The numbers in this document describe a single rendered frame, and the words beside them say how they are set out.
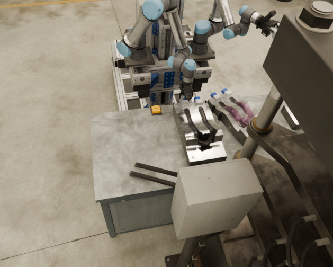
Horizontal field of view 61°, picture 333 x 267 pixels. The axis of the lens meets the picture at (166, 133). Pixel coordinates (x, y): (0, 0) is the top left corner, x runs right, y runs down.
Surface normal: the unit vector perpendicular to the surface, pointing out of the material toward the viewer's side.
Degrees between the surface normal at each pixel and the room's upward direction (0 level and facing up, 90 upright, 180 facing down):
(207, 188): 0
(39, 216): 0
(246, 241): 0
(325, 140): 90
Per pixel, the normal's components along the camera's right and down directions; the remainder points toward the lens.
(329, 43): 0.07, -0.61
